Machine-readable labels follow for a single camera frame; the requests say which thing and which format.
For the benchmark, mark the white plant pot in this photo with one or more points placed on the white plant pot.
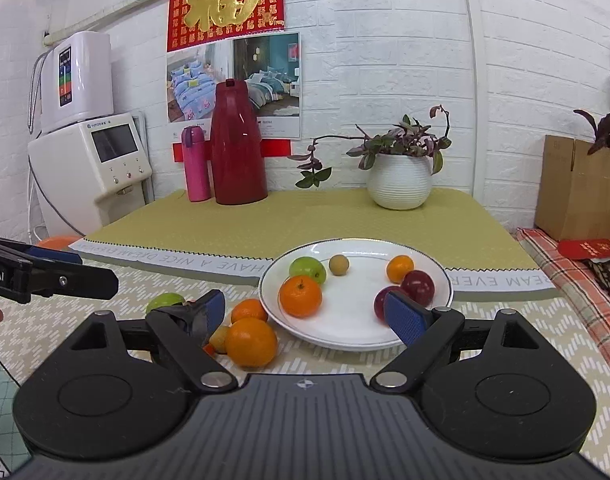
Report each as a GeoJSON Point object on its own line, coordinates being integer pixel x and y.
{"type": "Point", "coordinates": [400, 182]}

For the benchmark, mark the white water purifier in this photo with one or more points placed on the white water purifier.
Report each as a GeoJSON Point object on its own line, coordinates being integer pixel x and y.
{"type": "Point", "coordinates": [76, 81]}

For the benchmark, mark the purple green plant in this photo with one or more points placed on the purple green plant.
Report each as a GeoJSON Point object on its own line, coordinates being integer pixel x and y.
{"type": "Point", "coordinates": [408, 138]}

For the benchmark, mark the red fu wall calendar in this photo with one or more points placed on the red fu wall calendar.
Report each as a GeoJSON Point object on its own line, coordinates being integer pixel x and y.
{"type": "Point", "coordinates": [192, 23]}

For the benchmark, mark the small orange top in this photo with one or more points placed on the small orange top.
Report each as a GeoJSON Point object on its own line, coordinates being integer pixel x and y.
{"type": "Point", "coordinates": [248, 308]}

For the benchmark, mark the dark red plum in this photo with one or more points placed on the dark red plum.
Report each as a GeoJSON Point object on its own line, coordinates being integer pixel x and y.
{"type": "Point", "coordinates": [419, 286]}
{"type": "Point", "coordinates": [378, 303]}

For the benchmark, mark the yellow orange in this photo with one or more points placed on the yellow orange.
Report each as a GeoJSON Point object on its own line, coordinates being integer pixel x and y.
{"type": "Point", "coordinates": [219, 339]}

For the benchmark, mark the bedding wall poster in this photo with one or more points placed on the bedding wall poster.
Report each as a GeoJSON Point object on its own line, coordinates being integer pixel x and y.
{"type": "Point", "coordinates": [266, 68]}

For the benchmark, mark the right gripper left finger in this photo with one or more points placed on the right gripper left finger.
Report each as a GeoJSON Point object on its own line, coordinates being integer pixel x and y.
{"type": "Point", "coordinates": [180, 333]}

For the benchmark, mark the cardboard box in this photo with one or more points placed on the cardboard box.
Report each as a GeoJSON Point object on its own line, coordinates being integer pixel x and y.
{"type": "Point", "coordinates": [574, 192]}

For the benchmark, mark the red envelope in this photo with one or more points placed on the red envelope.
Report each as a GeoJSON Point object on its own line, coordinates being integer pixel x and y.
{"type": "Point", "coordinates": [585, 249]}

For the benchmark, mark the green fruit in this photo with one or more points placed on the green fruit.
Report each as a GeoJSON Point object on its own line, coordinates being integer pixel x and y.
{"type": "Point", "coordinates": [310, 267]}
{"type": "Point", "coordinates": [167, 299]}

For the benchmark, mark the small orange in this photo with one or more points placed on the small orange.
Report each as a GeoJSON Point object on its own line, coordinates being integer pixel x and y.
{"type": "Point", "coordinates": [248, 308]}
{"type": "Point", "coordinates": [398, 268]}

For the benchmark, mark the white porcelain plate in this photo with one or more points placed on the white porcelain plate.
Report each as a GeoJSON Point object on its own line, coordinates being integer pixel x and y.
{"type": "Point", "coordinates": [346, 319]}

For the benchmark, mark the white water dispenser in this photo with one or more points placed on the white water dispenser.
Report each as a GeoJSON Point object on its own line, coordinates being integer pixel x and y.
{"type": "Point", "coordinates": [90, 174]}

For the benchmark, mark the large orange with stem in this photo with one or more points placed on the large orange with stem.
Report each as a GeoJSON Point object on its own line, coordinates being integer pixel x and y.
{"type": "Point", "coordinates": [300, 296]}

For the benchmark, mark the pink thermos bottle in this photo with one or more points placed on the pink thermos bottle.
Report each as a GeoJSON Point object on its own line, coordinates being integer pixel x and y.
{"type": "Point", "coordinates": [195, 164]}

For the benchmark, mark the small brown longan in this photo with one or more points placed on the small brown longan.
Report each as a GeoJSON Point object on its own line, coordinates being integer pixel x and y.
{"type": "Point", "coordinates": [339, 265]}

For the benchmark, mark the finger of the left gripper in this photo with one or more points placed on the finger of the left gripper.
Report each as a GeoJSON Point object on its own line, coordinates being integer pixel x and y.
{"type": "Point", "coordinates": [64, 278]}
{"type": "Point", "coordinates": [40, 252]}

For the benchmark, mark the patterned tablecloth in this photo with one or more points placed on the patterned tablecloth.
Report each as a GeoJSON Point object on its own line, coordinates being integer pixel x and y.
{"type": "Point", "coordinates": [173, 245]}

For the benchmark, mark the plaid cloth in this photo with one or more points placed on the plaid cloth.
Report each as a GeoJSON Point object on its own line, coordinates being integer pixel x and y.
{"type": "Point", "coordinates": [576, 281]}

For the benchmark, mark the large orange back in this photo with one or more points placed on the large orange back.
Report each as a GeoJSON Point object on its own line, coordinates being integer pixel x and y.
{"type": "Point", "coordinates": [251, 343]}

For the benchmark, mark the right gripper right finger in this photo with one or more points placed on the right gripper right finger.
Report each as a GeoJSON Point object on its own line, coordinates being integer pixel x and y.
{"type": "Point", "coordinates": [428, 336]}

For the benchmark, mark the red thermos jug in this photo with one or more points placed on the red thermos jug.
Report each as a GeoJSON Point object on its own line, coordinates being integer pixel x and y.
{"type": "Point", "coordinates": [238, 169]}

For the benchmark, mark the small orange front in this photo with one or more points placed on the small orange front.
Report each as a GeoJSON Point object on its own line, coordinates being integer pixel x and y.
{"type": "Point", "coordinates": [398, 268]}

